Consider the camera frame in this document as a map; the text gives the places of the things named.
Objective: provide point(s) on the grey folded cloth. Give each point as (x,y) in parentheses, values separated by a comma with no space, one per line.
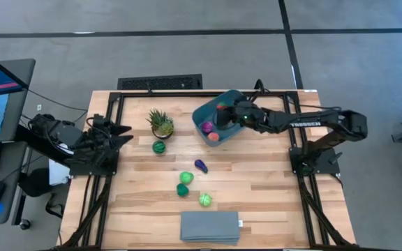
(209,228)

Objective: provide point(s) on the potted succulent plant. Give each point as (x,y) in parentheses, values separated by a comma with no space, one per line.
(161,125)

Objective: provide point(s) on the black aluminium table frame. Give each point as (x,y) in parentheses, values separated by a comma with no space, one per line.
(173,94)

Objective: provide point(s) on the light green toy pepper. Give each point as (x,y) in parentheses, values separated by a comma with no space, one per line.
(186,178)

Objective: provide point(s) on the black caster wheel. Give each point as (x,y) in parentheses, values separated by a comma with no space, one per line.
(25,224)

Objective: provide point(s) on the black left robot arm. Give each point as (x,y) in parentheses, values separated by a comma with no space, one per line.
(61,134)

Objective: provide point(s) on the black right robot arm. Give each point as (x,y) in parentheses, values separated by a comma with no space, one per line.
(302,122)

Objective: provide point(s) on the grey desk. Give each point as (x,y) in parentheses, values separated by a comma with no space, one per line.
(23,87)

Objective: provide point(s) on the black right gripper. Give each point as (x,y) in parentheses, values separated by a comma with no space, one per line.
(246,116)

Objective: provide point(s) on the light green toy cabbage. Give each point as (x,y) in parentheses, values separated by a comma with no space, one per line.
(205,200)

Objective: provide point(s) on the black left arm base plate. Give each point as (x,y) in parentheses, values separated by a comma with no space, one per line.
(93,171)

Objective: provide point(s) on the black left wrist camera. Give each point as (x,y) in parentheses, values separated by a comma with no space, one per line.
(100,121)

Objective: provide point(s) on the black bag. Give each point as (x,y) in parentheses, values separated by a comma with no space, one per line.
(35,182)

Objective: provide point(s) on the dark green toy broccoli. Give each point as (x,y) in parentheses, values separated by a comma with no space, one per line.
(182,190)

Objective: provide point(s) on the white floor outlet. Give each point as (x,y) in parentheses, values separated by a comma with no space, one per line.
(39,107)

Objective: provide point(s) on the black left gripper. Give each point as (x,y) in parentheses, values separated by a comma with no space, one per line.
(100,148)

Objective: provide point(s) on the pink toy peach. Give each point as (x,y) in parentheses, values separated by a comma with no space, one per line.
(213,137)

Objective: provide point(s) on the black desk leg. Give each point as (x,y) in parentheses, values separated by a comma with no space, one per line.
(19,209)

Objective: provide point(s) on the toy watermelon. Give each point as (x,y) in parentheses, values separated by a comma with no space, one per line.
(159,147)

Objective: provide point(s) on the white cloth label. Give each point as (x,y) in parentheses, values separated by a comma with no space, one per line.
(240,223)

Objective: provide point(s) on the black keyboard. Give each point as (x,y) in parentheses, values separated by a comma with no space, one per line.
(159,83)

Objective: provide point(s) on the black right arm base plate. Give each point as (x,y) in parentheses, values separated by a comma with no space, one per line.
(326,168)

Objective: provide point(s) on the white paper sheet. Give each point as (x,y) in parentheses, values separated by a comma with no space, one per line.
(58,174)

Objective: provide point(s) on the teal plastic bin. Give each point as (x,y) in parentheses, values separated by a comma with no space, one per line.
(201,116)

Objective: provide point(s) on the purple toy eggplant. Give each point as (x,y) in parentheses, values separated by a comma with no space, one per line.
(201,166)

